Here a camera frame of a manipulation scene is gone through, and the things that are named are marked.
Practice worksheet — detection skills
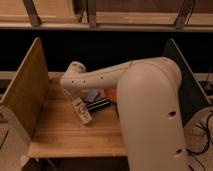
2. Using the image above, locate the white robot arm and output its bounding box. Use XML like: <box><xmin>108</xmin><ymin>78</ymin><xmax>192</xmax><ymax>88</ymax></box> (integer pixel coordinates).
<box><xmin>60</xmin><ymin>57</ymin><xmax>188</xmax><ymax>171</ymax></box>

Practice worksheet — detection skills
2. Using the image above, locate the blue small object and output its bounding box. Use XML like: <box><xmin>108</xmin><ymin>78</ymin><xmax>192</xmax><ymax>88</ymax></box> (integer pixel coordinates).
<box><xmin>84</xmin><ymin>89</ymin><xmax>100</xmax><ymax>102</ymax></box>

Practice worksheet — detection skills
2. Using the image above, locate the black rectangular box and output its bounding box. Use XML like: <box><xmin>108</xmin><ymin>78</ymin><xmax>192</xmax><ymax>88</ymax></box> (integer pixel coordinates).
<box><xmin>86</xmin><ymin>98</ymin><xmax>111</xmax><ymax>112</ymax></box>

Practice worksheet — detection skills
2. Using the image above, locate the orange plate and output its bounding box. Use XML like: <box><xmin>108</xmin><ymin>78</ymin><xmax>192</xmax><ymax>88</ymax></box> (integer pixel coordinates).
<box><xmin>104</xmin><ymin>89</ymin><xmax>117</xmax><ymax>102</ymax></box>

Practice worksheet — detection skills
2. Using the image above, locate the left wooden divider panel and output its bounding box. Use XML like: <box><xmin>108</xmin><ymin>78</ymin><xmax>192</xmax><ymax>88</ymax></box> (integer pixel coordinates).
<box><xmin>0</xmin><ymin>38</ymin><xmax>49</xmax><ymax>141</ymax></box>

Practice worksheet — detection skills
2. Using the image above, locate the wooden shelf above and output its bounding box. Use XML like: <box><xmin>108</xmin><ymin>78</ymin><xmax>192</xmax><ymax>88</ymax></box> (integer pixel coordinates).
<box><xmin>0</xmin><ymin>0</ymin><xmax>213</xmax><ymax>32</ymax></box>

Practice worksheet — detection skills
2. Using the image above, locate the right dark divider panel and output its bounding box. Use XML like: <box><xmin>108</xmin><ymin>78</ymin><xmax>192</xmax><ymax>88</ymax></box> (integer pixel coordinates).
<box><xmin>163</xmin><ymin>39</ymin><xmax>211</xmax><ymax>128</ymax></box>

